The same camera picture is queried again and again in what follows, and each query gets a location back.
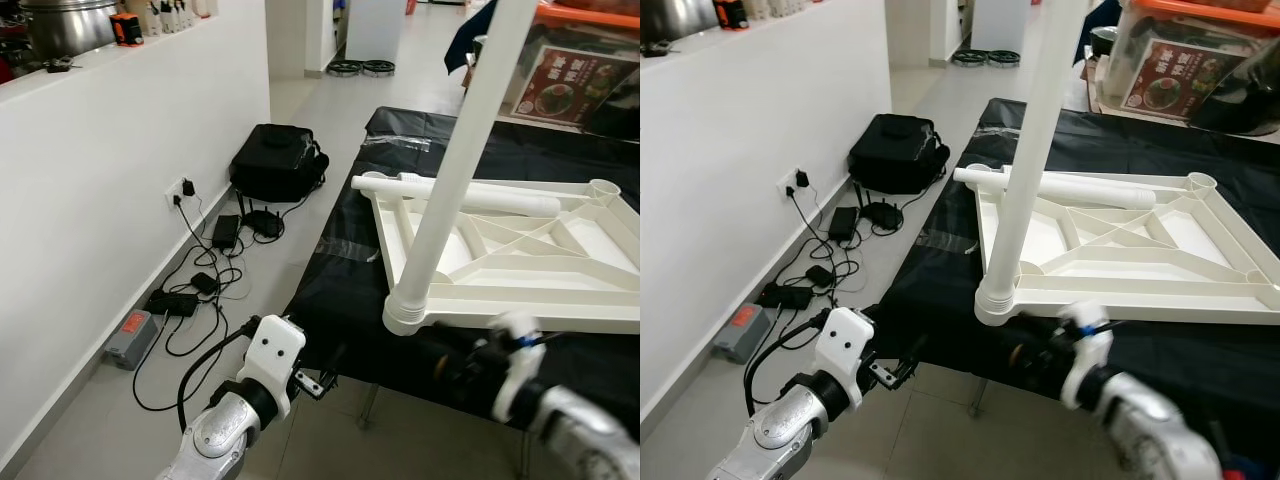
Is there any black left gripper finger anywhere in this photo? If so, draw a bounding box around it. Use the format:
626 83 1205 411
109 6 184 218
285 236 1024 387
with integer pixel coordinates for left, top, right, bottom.
878 335 928 391
298 345 348 401

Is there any black table cloth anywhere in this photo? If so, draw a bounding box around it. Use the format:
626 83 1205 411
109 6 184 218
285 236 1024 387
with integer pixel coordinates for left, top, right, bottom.
870 97 1280 461
283 105 641 441

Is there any white plastic table top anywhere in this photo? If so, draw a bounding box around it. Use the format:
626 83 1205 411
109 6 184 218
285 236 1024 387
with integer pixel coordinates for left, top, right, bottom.
952 163 1280 326
352 172 641 336

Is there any black power strip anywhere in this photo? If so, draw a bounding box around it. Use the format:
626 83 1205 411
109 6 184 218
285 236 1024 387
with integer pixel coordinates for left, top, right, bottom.
757 283 813 311
143 290 201 318

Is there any grey box red label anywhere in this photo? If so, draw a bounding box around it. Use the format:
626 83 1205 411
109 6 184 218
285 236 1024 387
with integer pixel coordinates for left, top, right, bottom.
712 303 773 363
103 308 161 371

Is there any black carry bag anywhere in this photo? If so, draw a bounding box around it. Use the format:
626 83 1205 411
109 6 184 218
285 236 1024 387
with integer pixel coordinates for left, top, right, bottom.
228 123 331 204
848 113 951 196

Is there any black shiny plastic bag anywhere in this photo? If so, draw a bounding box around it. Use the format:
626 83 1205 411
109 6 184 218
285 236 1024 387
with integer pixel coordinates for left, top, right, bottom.
590 70 641 141
1190 40 1280 136

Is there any red food poster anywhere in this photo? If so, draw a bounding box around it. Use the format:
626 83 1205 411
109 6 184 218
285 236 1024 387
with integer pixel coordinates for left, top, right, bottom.
1120 40 1246 119
512 45 641 126

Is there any clear storage box orange lid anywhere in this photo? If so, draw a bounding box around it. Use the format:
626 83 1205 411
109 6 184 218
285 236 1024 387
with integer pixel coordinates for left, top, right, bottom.
480 0 641 131
1095 0 1280 121

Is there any grey metal plant pot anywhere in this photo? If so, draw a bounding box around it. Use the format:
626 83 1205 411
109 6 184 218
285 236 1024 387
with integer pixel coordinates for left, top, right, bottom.
640 0 719 41
20 0 119 56

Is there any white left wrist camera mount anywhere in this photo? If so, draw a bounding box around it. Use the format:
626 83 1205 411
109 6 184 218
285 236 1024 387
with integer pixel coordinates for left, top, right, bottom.
815 307 876 411
237 315 306 419

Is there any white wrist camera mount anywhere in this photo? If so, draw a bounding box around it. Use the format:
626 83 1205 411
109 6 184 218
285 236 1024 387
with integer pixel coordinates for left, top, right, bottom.
237 315 306 419
1058 303 1113 411
815 307 876 411
490 312 546 421

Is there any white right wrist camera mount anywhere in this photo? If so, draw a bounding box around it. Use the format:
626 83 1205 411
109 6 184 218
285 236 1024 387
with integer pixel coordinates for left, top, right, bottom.
490 312 546 421
1058 303 1113 411

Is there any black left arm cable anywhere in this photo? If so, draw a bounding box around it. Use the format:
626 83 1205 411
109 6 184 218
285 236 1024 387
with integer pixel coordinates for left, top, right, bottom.
177 320 261 431
742 308 831 416

